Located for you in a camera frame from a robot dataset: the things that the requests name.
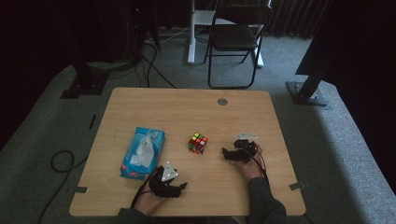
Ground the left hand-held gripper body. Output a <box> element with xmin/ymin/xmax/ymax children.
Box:
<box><xmin>148</xmin><ymin>161</ymin><xmax>183</xmax><ymax>199</ymax></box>

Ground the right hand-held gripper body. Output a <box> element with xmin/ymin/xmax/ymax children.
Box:
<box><xmin>233</xmin><ymin>132</ymin><xmax>259</xmax><ymax>163</ymax></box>

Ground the colourful puzzle cube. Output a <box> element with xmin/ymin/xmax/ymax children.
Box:
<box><xmin>188</xmin><ymin>132</ymin><xmax>209</xmax><ymax>156</ymax></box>

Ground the white wet wipe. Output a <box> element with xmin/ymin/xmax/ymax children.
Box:
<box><xmin>130</xmin><ymin>130</ymin><xmax>155</xmax><ymax>167</ymax></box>

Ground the blue wet wipes pack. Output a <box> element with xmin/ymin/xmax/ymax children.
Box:
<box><xmin>120</xmin><ymin>125</ymin><xmax>166</xmax><ymax>181</ymax></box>

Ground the person's right hand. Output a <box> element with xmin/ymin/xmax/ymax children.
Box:
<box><xmin>234</xmin><ymin>143</ymin><xmax>266</xmax><ymax>182</ymax></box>

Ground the person's left hand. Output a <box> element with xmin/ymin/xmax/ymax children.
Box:
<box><xmin>134</xmin><ymin>174</ymin><xmax>169</xmax><ymax>217</ymax></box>

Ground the black metal stand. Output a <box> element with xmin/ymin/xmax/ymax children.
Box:
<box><xmin>60</xmin><ymin>62</ymin><xmax>110</xmax><ymax>100</ymax></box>
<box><xmin>285</xmin><ymin>0</ymin><xmax>335</xmax><ymax>110</ymax></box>

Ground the black folding chair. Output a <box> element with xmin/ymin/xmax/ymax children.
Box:
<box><xmin>204</xmin><ymin>4</ymin><xmax>275</xmax><ymax>91</ymax></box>

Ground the dark curtain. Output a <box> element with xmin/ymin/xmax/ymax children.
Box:
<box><xmin>267</xmin><ymin>0</ymin><xmax>331</xmax><ymax>40</ymax></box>

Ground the right hand-held gripper cable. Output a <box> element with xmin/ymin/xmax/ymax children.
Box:
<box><xmin>241</xmin><ymin>146</ymin><xmax>270</xmax><ymax>185</ymax></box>

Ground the hand-held gripper cable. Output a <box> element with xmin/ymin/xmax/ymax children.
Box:
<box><xmin>130</xmin><ymin>166</ymin><xmax>164</xmax><ymax>209</ymax></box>
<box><xmin>241</xmin><ymin>146</ymin><xmax>270</xmax><ymax>185</ymax></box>

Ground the left hand-held gripper cable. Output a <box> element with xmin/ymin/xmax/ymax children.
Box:
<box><xmin>130</xmin><ymin>166</ymin><xmax>164</xmax><ymax>209</ymax></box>

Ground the black looped floor cable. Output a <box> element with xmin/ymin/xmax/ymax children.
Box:
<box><xmin>36</xmin><ymin>149</ymin><xmax>90</xmax><ymax>224</ymax></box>

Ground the white table frame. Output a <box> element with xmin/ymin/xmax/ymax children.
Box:
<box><xmin>186</xmin><ymin>0</ymin><xmax>265</xmax><ymax>68</ymax></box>

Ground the white floor cable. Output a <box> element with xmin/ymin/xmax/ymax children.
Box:
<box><xmin>145</xmin><ymin>26</ymin><xmax>191</xmax><ymax>45</ymax></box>

